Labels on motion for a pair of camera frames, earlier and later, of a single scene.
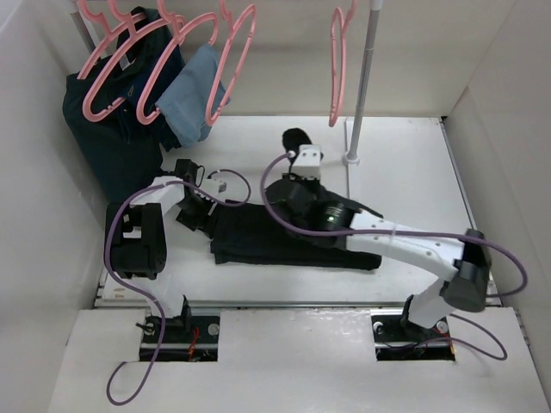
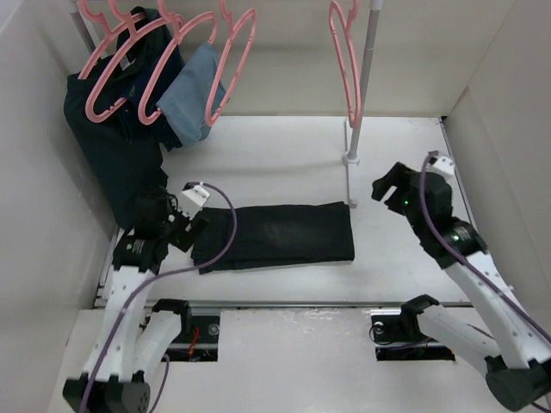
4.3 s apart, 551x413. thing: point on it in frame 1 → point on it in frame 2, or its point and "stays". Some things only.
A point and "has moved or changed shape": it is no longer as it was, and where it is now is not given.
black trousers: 247,234 has moved or changed shape
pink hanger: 210,118 stays
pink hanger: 169,53 stays
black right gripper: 316,183 → 380,186
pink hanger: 84,5 stays
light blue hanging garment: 187,102 stays
